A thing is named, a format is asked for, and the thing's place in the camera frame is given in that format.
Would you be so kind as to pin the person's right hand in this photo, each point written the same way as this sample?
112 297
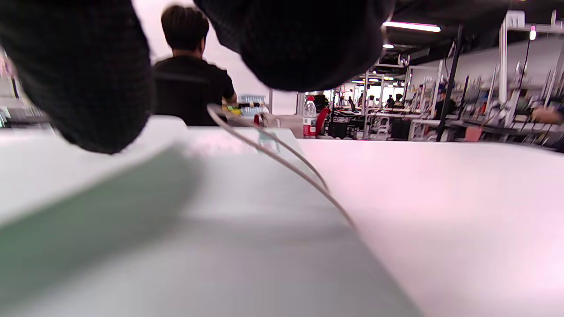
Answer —
88 66

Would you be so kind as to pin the clear water bottle red label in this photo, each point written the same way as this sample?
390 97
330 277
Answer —
309 119

